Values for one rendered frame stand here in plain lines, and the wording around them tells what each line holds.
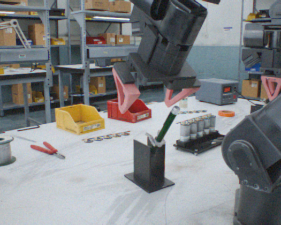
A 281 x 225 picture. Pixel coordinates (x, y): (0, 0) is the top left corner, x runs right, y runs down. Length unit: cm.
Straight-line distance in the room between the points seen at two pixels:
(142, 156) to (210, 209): 15
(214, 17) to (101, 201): 593
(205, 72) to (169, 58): 595
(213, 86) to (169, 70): 82
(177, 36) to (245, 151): 18
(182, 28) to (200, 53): 603
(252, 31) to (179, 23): 54
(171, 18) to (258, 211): 27
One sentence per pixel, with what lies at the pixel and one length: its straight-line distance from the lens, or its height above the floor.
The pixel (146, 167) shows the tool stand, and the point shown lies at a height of 79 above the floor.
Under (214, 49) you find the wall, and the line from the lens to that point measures 624.
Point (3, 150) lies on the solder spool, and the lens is 67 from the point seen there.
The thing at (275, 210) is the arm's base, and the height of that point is 80.
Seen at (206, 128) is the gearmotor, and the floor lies 79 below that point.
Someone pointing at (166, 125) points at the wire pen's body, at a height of 87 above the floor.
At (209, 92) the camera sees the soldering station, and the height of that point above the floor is 80.
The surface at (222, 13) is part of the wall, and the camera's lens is 620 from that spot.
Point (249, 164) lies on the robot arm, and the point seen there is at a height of 86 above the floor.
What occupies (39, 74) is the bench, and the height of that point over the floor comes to 73.
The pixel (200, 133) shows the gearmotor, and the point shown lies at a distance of 75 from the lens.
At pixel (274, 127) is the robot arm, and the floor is 91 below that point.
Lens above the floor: 99
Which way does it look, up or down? 13 degrees down
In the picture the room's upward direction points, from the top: straight up
